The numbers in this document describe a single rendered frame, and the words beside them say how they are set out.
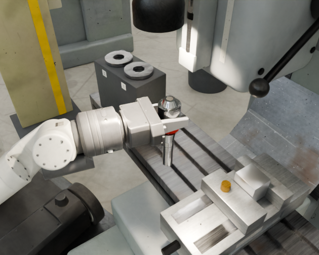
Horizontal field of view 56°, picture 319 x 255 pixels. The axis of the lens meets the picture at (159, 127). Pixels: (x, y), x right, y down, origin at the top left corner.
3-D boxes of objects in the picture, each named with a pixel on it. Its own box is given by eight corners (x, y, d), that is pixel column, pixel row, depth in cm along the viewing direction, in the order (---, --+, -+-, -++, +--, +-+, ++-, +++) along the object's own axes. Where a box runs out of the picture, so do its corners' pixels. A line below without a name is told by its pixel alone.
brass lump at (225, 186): (225, 194, 67) (226, 189, 66) (217, 187, 69) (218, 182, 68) (232, 189, 68) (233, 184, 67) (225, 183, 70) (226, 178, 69)
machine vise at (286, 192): (198, 282, 64) (203, 258, 57) (159, 228, 73) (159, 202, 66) (303, 204, 78) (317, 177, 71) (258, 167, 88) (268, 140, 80)
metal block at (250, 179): (249, 206, 69) (254, 189, 65) (231, 188, 73) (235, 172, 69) (265, 195, 71) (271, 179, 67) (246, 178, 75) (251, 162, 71)
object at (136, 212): (175, 322, 76) (177, 305, 68) (112, 219, 97) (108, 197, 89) (301, 222, 96) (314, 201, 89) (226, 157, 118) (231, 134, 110)
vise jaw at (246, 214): (244, 236, 64) (248, 226, 61) (199, 188, 73) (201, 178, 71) (264, 222, 67) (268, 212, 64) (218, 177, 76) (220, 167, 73)
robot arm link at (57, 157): (90, 105, 61) (31, 118, 58) (95, 117, 51) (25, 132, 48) (101, 157, 64) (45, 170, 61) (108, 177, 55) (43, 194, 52)
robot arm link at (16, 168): (56, 112, 60) (0, 153, 59) (56, 122, 52) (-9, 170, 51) (77, 135, 63) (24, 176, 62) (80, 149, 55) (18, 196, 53)
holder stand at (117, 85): (138, 136, 98) (135, 84, 85) (100, 105, 110) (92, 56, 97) (165, 120, 104) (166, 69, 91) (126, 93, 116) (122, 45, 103)
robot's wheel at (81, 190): (70, 208, 140) (60, 181, 126) (78, 201, 143) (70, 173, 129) (99, 232, 130) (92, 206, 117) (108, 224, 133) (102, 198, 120)
